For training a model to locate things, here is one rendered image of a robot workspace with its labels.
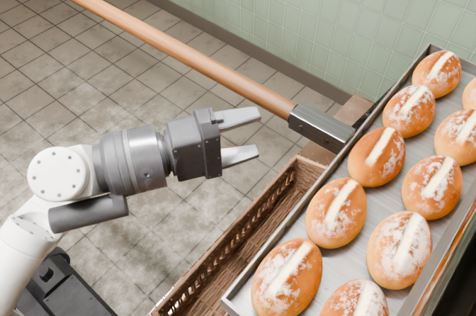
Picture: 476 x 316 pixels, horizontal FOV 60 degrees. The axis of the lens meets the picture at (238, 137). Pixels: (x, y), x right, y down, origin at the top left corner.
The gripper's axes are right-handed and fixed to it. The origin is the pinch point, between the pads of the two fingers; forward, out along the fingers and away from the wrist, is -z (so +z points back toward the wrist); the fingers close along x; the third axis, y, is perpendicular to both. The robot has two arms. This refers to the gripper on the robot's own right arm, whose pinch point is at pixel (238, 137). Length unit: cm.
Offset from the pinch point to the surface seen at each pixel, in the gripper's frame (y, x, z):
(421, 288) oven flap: -30.7, 20.9, -2.0
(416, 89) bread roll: -2.0, 4.1, -25.9
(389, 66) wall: 88, -82, -99
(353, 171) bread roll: -10.7, 1.1, -12.4
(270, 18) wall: 146, -87, -61
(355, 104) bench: 52, -61, -59
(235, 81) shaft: 9.7, 1.4, -2.5
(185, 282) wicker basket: 0.5, -46.5, 12.2
